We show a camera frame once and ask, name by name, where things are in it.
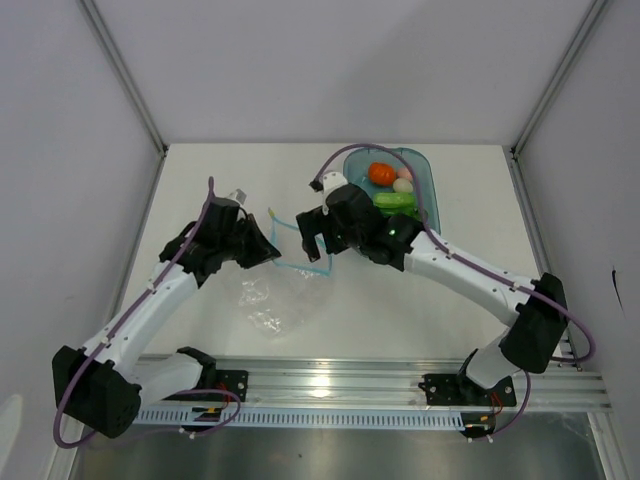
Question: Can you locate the white slotted cable duct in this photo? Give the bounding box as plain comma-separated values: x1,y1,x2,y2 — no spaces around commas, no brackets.
134,406,464,431

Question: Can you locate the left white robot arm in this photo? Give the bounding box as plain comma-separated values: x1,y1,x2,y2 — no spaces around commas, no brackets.
52,196,280,446

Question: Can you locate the teal plastic tub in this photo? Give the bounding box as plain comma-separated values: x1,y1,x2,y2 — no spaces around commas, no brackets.
342,146,442,256

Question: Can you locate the orange tomato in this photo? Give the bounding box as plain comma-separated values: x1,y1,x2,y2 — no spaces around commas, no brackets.
367,162,397,187

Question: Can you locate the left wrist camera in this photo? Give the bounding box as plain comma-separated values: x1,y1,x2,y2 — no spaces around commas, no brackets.
226,189,247,206

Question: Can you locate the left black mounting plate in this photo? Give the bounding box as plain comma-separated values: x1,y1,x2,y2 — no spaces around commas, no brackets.
213,370,249,402

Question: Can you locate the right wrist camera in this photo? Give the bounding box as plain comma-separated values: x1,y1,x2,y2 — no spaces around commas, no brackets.
309,171,348,196

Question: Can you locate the left aluminium frame post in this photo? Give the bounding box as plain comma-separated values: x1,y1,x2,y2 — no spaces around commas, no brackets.
77,0,169,156

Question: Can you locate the white egg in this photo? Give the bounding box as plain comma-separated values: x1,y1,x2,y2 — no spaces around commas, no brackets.
392,177,414,194

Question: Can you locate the black mounting plate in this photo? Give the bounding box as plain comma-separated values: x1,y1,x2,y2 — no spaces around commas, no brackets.
418,373,517,407
213,370,249,402

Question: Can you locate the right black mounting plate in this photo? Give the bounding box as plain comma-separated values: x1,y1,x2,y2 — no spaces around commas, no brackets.
418,373,517,407

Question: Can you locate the green bell pepper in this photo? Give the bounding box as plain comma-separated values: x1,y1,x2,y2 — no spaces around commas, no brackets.
382,206,422,222

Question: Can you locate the right aluminium frame post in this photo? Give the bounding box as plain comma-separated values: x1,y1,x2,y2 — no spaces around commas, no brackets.
509,0,614,156

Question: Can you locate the aluminium frame post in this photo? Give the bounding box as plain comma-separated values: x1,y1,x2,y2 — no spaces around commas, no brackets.
509,0,614,156
77,0,169,156

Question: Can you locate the green cucumber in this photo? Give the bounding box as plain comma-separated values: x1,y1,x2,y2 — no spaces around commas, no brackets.
373,192,415,209

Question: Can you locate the clear zip top bag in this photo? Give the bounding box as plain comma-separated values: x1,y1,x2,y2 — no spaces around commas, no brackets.
226,208,334,338

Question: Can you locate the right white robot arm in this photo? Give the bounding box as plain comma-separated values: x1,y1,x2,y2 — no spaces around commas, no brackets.
296,183,568,404

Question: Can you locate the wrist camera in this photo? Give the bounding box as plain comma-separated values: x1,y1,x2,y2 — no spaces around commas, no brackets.
309,171,348,196
226,189,247,206

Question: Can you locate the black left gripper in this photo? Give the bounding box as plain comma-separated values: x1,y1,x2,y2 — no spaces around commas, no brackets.
219,214,280,269

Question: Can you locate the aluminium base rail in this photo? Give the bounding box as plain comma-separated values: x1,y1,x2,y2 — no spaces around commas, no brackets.
129,352,614,414

